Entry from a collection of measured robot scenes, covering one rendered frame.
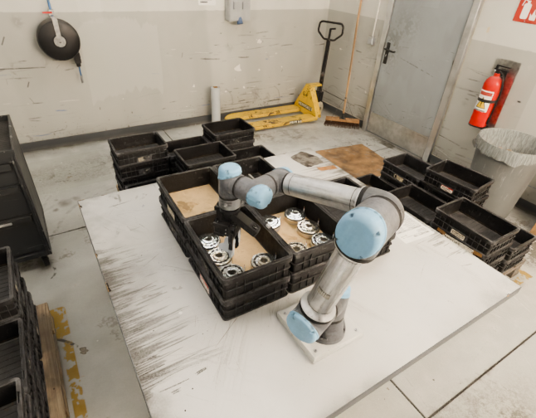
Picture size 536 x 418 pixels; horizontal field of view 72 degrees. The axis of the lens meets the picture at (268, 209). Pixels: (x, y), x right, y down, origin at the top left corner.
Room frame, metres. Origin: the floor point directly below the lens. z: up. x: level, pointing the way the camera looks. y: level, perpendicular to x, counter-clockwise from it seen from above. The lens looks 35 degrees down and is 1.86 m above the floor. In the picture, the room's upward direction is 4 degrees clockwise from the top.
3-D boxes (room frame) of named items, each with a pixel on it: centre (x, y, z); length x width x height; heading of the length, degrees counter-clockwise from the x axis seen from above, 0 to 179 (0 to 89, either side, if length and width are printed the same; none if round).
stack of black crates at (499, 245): (1.90, -1.31, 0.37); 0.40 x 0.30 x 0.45; 34
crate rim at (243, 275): (1.14, 0.12, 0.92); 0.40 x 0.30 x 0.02; 33
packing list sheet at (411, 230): (1.64, -0.72, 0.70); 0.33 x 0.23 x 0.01; 34
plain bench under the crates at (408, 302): (1.42, -0.06, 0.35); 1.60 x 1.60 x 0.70; 34
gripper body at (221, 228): (1.04, 0.14, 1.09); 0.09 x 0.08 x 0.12; 77
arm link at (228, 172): (1.04, 0.13, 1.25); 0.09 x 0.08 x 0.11; 53
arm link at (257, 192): (0.99, 0.04, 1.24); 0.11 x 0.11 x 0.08; 53
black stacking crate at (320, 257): (1.30, -0.13, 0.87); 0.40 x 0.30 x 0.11; 33
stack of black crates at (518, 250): (2.12, -1.64, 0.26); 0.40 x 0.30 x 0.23; 34
